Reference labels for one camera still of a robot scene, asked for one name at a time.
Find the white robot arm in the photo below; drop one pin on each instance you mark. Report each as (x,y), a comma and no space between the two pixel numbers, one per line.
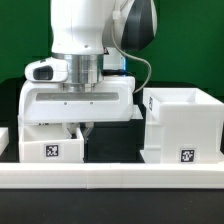
(69,87)

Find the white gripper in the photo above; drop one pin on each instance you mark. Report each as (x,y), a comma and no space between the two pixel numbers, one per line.
(110,101)

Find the white U-shaped border rail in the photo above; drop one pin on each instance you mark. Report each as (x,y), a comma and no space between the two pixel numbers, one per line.
(99,175)

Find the white marker tag sheet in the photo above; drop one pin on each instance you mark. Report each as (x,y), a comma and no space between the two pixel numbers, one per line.
(137,113)

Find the white front drawer box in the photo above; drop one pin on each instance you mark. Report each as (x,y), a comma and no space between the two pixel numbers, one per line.
(50,144)

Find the white drawer cabinet frame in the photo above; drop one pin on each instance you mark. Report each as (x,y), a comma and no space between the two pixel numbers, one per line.
(182,126)

